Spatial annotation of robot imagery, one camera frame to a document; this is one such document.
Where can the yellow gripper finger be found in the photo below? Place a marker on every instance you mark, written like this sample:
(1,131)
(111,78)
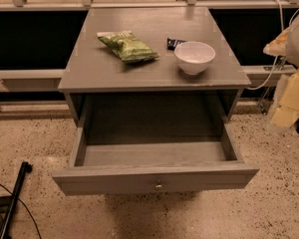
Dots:
(277,47)

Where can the green jalapeno chip bag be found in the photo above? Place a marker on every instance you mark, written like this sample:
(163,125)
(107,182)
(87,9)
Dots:
(127,46)

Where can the round metal drawer knob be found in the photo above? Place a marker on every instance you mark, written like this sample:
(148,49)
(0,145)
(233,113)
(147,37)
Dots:
(158,186)

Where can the grey open top drawer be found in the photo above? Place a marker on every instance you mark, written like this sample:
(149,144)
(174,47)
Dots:
(126,143)

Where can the white ceramic bowl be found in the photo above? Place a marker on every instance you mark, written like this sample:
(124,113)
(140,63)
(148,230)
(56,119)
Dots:
(194,57)

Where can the dark snack bar wrapper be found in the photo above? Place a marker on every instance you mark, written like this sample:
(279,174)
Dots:
(172,43)

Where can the black stand leg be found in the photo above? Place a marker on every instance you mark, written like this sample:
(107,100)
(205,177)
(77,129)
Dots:
(8,202)

